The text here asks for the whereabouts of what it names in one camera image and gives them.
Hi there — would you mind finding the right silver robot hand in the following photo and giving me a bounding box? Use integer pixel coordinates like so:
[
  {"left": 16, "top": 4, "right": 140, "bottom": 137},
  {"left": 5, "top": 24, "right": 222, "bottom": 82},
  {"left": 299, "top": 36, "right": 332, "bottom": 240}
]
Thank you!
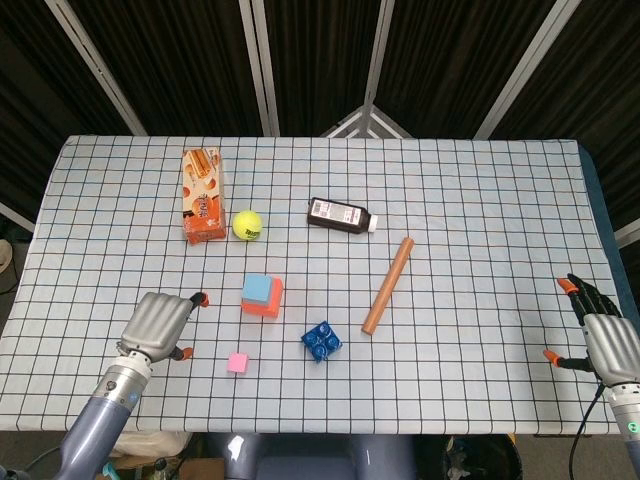
[{"left": 543, "top": 273, "right": 640, "bottom": 386}]

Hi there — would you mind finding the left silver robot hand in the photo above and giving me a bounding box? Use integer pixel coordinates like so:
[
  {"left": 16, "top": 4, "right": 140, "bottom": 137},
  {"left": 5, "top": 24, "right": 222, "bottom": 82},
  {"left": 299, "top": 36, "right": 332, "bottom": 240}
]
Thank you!
[{"left": 117, "top": 291, "right": 210, "bottom": 364}]

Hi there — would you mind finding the light blue foam cube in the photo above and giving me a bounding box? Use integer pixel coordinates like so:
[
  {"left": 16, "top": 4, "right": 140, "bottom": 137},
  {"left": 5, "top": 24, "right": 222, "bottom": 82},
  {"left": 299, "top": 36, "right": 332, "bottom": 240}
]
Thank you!
[{"left": 241, "top": 273, "right": 275, "bottom": 305}]

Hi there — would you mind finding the large orange foam cube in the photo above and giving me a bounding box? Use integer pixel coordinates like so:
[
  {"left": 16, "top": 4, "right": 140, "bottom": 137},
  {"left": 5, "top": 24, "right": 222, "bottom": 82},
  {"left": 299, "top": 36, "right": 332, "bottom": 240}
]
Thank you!
[{"left": 240, "top": 276, "right": 284, "bottom": 319}]

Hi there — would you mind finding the orange snack box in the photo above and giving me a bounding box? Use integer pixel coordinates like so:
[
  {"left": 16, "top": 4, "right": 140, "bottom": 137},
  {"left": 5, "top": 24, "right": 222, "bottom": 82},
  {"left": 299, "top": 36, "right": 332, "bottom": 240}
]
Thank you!
[{"left": 181, "top": 147, "right": 227, "bottom": 246}]

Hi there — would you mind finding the yellow tennis ball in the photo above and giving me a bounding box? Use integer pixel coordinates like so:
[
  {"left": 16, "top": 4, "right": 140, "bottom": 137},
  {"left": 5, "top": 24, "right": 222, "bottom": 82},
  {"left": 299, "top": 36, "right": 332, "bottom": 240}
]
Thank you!
[{"left": 231, "top": 209, "right": 264, "bottom": 242}]

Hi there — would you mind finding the brown cardboard box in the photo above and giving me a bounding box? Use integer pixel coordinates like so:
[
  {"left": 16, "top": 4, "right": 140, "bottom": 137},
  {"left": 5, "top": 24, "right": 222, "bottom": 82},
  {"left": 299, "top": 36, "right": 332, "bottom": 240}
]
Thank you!
[{"left": 177, "top": 457, "right": 226, "bottom": 480}]

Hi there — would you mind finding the white black checkered tablecloth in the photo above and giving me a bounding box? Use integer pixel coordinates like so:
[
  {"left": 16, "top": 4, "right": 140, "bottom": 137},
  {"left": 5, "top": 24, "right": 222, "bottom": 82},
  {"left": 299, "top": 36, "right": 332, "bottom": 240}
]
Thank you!
[{"left": 0, "top": 134, "right": 626, "bottom": 436}]

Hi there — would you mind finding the dark blue studded brick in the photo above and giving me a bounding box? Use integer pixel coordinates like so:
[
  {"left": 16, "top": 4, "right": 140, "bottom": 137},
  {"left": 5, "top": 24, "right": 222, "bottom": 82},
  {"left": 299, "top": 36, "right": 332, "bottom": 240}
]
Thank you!
[{"left": 300, "top": 320, "right": 344, "bottom": 362}]

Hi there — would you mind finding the black waste bin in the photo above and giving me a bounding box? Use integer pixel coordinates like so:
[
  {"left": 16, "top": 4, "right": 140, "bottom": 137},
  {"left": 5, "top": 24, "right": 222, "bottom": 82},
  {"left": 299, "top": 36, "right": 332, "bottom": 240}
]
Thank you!
[{"left": 442, "top": 434, "right": 524, "bottom": 480}]

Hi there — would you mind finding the grey robot torso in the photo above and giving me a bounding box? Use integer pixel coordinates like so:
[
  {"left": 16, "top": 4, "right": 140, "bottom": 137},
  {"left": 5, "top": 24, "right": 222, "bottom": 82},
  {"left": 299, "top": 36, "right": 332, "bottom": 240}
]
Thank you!
[{"left": 204, "top": 432, "right": 416, "bottom": 480}]

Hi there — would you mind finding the brown bottle white cap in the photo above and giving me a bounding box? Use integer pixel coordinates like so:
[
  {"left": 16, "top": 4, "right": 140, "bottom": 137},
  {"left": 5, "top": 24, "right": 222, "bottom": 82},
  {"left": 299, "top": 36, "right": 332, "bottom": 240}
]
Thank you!
[{"left": 306, "top": 197, "right": 379, "bottom": 236}]

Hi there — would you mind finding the wooden cylinder rod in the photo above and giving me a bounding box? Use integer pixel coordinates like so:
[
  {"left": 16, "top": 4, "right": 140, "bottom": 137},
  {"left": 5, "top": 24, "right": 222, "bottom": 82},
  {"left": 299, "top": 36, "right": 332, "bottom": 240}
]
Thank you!
[{"left": 361, "top": 236, "right": 416, "bottom": 335}]

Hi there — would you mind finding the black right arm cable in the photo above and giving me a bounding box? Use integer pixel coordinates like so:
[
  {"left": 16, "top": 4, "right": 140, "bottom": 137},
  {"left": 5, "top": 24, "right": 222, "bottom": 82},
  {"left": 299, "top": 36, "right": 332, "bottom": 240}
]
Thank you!
[{"left": 569, "top": 382, "right": 607, "bottom": 480}]

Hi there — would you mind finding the low white frame bar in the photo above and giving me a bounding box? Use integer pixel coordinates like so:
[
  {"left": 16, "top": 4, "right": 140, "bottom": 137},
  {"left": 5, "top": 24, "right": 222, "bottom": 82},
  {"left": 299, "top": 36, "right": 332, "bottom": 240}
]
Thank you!
[
  {"left": 613, "top": 222, "right": 640, "bottom": 250},
  {"left": 0, "top": 201, "right": 37, "bottom": 234}
]

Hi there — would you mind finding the white partition frame post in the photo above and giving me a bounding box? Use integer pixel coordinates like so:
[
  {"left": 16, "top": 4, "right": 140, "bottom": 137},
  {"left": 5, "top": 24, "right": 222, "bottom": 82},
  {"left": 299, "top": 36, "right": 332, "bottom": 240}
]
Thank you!
[
  {"left": 473, "top": 0, "right": 584, "bottom": 140},
  {"left": 43, "top": 0, "right": 147, "bottom": 136},
  {"left": 238, "top": 0, "right": 281, "bottom": 136},
  {"left": 362, "top": 0, "right": 396, "bottom": 109}
]

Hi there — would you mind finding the white partition base bracket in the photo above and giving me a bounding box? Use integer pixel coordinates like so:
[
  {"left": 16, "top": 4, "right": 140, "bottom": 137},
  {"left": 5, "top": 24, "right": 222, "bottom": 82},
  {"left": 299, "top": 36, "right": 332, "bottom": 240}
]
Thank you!
[{"left": 319, "top": 104, "right": 412, "bottom": 140}]

